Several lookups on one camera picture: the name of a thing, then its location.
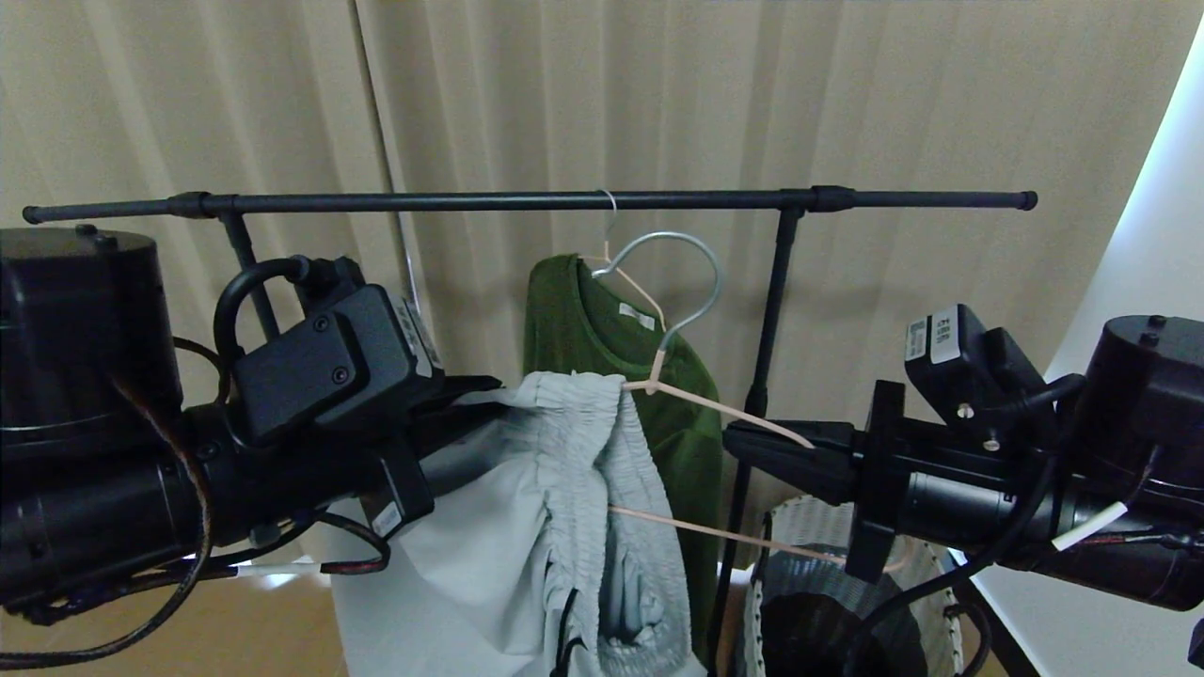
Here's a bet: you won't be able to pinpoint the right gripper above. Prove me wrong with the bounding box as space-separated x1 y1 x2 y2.
845 380 1083 584

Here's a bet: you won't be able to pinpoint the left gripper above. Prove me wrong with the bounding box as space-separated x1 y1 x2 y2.
193 423 436 544

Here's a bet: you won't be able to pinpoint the pale grey shorts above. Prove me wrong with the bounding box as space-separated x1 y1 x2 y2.
329 371 708 677

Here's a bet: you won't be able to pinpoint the green printed shirt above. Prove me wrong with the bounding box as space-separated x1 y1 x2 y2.
522 254 725 664

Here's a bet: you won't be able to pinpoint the pink clothes hanger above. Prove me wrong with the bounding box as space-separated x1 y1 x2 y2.
591 230 911 576
581 188 671 332

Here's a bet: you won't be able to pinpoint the white laundry basket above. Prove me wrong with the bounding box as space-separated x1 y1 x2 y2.
743 496 993 677

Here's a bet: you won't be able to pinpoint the black clothes rack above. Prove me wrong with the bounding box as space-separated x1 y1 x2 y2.
24 186 1038 677

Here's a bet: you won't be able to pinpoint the beige curtain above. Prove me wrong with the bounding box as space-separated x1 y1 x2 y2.
0 0 1204 584

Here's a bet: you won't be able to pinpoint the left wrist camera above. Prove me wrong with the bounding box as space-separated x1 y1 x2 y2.
230 282 443 448

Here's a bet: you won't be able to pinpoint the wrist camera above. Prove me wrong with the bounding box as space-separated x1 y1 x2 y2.
230 282 443 448
903 303 1064 452

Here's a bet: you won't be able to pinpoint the braided brown cable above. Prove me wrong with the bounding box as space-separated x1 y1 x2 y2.
0 371 391 670

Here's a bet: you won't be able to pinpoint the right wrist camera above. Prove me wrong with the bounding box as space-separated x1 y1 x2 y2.
903 303 1064 452

